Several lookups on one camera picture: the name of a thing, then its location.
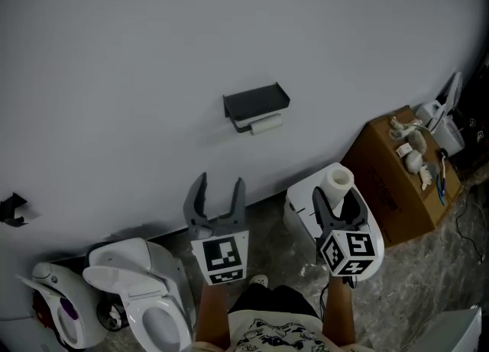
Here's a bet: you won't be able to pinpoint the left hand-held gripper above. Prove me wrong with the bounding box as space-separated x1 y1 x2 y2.
183 172 250 286

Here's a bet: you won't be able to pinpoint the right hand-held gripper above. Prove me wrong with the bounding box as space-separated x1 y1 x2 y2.
312 186 377 278

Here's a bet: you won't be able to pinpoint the white toilet paper roll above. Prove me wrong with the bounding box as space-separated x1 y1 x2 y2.
319 168 355 211

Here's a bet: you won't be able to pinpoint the person's right forearm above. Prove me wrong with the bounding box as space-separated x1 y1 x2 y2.
322 276 357 346

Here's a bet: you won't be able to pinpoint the person's left forearm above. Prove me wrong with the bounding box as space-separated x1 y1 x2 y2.
195 283 232 344

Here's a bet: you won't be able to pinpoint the white rectangular smart toilet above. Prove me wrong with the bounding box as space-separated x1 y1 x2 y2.
283 162 385 282

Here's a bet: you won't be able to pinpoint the white round toilet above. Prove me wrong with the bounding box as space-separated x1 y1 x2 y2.
82 237 196 352

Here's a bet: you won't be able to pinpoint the white egg-shaped toilet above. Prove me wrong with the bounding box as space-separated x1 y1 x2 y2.
15 261 110 350

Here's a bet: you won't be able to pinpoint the brown cardboard box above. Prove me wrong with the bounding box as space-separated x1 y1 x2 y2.
339 105 464 248

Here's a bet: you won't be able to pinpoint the white grey plush toy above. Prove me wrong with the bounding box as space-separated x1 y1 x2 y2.
404 151 426 174

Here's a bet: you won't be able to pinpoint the cream plush toy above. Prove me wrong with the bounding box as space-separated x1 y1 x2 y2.
419 163 440 192

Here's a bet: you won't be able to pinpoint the blue green tool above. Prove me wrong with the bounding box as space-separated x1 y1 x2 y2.
436 174 449 207

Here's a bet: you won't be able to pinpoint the grey furry plush toy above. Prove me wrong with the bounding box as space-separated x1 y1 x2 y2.
404 131 427 153

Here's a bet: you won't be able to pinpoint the person's black shorts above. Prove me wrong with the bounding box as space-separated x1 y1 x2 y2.
228 284 320 321

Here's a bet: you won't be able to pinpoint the person's printed white shirt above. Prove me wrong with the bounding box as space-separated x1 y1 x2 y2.
228 310 368 352

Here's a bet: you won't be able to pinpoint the small black waste bin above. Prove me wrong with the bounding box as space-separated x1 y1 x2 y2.
96 296 129 331

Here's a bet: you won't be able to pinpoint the purple cloth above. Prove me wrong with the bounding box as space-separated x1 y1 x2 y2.
60 299 79 321

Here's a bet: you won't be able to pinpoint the red device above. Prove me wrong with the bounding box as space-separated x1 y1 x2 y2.
32 292 53 329

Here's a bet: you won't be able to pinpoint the beige stringy plush toy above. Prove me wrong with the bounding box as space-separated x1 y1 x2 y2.
389 115 427 141

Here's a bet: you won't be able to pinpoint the black wall-mounted roll holder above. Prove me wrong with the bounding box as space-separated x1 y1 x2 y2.
222 82 291 134
0 192 30 228

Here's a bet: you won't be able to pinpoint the black floor cable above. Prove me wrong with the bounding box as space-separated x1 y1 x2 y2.
455 189 484 264

